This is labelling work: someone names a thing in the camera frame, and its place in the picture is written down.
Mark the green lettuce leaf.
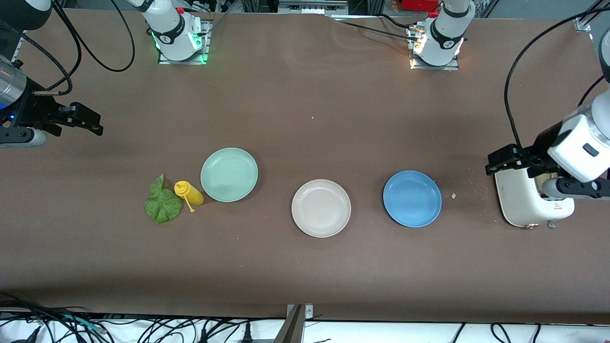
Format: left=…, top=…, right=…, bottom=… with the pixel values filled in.
left=144, top=173, right=183, bottom=225

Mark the yellow mustard squeeze bottle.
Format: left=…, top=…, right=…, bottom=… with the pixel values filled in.
left=173, top=180, right=205, bottom=213

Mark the blue plate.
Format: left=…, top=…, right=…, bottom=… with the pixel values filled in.
left=383, top=170, right=443, bottom=228

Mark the mint green plate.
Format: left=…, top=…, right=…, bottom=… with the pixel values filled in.
left=200, top=147, right=259, bottom=203

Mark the beige plate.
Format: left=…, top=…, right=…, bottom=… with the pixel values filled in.
left=291, top=179, right=352, bottom=238

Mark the white toaster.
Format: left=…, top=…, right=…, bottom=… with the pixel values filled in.
left=494, top=164, right=576, bottom=230

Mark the red box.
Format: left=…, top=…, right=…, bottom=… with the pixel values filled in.
left=402, top=0, right=441, bottom=11

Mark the grey metal equipment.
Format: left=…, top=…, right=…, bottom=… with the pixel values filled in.
left=278, top=0, right=349, bottom=15

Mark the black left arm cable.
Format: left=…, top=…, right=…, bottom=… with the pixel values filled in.
left=504, top=0, right=610, bottom=153

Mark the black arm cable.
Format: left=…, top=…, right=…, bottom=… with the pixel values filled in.
left=0, top=0, right=136, bottom=96
left=504, top=0, right=610, bottom=153

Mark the aluminium table edge rail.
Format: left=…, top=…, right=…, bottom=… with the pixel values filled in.
left=10, top=30, right=25, bottom=61

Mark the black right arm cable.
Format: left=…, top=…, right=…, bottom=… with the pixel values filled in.
left=0, top=0, right=136, bottom=96

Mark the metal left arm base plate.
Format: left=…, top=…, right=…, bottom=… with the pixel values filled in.
left=409, top=24, right=460, bottom=71

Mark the aluminium frame corner piece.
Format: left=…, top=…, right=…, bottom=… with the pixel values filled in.
left=574, top=0, right=610, bottom=33

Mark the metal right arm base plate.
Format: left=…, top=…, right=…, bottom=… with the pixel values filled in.
left=158, top=19, right=211, bottom=65

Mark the black cable on table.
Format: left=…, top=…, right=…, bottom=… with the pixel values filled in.
left=329, top=13, right=420, bottom=41

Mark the teal cable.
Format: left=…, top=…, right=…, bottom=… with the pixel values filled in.
left=60, top=312, right=103, bottom=333

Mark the metal table edge bracket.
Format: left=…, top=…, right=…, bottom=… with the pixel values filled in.
left=274, top=303, right=314, bottom=343

